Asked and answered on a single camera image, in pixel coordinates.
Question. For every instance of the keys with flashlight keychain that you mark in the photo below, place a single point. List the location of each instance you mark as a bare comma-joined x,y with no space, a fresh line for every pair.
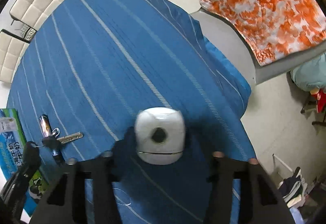
52,140

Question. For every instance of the teal cushion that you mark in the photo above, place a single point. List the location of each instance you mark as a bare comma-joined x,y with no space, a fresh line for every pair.
310,75

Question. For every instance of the blue striped tablecloth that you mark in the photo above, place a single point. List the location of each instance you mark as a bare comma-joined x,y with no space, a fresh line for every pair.
95,64

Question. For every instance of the white padded chair left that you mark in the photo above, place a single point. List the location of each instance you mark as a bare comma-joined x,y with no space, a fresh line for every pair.
12,50

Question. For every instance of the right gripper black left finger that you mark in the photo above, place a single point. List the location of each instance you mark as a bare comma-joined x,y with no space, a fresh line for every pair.
65,200

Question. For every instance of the blue cardboard milk box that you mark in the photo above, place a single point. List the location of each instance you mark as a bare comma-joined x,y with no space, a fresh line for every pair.
13,142

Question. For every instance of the orange white floral cloth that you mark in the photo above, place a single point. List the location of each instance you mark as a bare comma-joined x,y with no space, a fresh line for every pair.
273,29

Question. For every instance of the grey sofa seat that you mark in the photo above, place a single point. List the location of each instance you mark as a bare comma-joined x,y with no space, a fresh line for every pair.
225,37

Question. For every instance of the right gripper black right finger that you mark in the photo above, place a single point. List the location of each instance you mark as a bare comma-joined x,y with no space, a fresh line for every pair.
260,201

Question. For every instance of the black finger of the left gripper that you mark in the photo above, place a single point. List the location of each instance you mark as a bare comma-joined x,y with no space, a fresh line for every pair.
14,192

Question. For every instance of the white rounded speaker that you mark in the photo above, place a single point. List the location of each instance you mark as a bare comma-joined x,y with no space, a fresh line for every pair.
160,135

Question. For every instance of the pile of clothes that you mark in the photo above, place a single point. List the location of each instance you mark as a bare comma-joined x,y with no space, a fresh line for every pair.
294,189

